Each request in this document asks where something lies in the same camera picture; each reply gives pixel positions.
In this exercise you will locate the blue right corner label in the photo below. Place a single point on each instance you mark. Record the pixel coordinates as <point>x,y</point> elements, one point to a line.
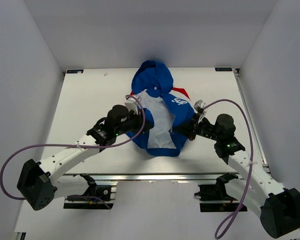
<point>223,69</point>

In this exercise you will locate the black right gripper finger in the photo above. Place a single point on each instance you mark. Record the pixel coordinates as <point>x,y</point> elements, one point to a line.
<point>187,124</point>
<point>183,132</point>

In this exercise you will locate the blue corner label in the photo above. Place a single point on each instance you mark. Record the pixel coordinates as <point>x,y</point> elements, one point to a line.
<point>223,69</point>
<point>74,71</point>

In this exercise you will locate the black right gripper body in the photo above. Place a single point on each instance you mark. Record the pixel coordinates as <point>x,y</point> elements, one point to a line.
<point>204,129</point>

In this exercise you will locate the aluminium right side rail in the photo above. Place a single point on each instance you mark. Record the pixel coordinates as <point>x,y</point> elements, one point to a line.
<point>258,150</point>

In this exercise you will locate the blue white red hooded jacket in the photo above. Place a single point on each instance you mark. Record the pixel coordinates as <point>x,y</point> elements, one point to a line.
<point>165,106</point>

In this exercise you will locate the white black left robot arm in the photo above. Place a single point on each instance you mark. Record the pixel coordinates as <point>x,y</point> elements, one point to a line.
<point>41,182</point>

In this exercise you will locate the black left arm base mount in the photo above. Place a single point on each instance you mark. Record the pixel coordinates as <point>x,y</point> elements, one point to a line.
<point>97,196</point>

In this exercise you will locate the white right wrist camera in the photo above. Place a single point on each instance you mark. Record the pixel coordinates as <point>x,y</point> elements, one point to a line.
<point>199,106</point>

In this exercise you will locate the blue left corner label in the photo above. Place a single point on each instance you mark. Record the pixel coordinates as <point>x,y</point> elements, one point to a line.
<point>74,71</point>

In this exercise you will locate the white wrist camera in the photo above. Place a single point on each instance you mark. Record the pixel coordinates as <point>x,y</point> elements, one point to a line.
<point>199,106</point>
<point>133,103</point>

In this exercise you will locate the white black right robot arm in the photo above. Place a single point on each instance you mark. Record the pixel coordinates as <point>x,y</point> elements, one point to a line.
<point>277,207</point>

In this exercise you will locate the aluminium front table rail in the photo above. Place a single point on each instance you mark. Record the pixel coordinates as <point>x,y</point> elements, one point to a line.
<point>156,177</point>

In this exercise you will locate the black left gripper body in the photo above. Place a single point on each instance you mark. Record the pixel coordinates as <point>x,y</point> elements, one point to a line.
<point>133,123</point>

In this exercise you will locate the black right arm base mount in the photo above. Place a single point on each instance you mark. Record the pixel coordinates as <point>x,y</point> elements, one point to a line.
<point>213,197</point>

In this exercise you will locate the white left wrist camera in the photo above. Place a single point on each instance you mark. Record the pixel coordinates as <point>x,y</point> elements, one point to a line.
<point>133,103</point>

